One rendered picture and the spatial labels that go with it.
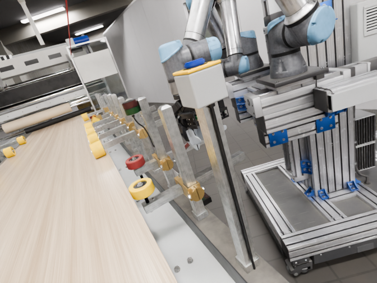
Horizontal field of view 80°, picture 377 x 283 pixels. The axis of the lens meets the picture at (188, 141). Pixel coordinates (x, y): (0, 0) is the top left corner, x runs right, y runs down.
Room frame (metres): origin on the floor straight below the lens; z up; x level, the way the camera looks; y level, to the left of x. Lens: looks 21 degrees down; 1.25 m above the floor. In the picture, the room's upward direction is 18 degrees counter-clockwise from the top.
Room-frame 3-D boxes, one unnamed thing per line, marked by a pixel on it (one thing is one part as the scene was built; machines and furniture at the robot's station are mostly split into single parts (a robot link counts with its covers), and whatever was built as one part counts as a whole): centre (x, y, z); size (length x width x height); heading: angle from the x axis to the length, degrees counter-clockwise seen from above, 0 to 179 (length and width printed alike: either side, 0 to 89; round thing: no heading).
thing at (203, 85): (0.44, -0.05, 1.18); 0.07 x 0.07 x 0.08; 21
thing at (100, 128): (1.66, 0.40, 0.95); 0.50 x 0.04 x 0.04; 111
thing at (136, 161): (0.91, 0.25, 0.85); 0.08 x 0.08 x 0.11
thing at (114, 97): (1.62, 0.40, 0.90); 0.03 x 0.03 x 0.48; 21
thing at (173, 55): (0.74, -0.04, 1.24); 0.09 x 0.08 x 0.11; 103
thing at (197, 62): (0.44, -0.05, 1.22); 0.04 x 0.04 x 0.02
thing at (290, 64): (1.00, -0.51, 1.09); 0.15 x 0.15 x 0.10
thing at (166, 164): (0.94, 0.14, 0.84); 0.13 x 0.06 x 0.05; 21
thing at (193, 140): (0.73, -0.02, 0.97); 0.06 x 0.03 x 0.09; 41
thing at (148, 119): (0.92, 0.13, 0.90); 0.03 x 0.03 x 0.48; 21
